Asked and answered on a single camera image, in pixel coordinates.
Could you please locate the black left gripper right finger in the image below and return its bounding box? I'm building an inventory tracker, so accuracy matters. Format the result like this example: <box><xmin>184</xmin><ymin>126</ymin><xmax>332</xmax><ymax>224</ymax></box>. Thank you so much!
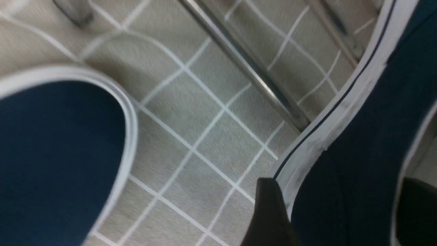
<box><xmin>396</xmin><ymin>178</ymin><xmax>437</xmax><ymax>246</ymax></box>

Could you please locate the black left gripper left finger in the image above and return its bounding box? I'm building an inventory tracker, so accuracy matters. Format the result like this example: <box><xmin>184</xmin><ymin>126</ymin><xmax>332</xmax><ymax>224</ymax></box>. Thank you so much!
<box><xmin>241</xmin><ymin>178</ymin><xmax>300</xmax><ymax>246</ymax></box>

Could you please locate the navy canvas sneaker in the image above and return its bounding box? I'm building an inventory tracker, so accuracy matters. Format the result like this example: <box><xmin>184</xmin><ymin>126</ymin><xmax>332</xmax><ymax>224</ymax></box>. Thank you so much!
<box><xmin>0</xmin><ymin>65</ymin><xmax>138</xmax><ymax>246</ymax></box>
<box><xmin>287</xmin><ymin>0</ymin><xmax>436</xmax><ymax>246</ymax></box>

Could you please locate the metal shoe rack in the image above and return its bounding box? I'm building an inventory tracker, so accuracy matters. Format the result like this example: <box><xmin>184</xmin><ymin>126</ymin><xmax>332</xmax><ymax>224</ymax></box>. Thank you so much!
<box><xmin>51</xmin><ymin>0</ymin><xmax>383</xmax><ymax>133</ymax></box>

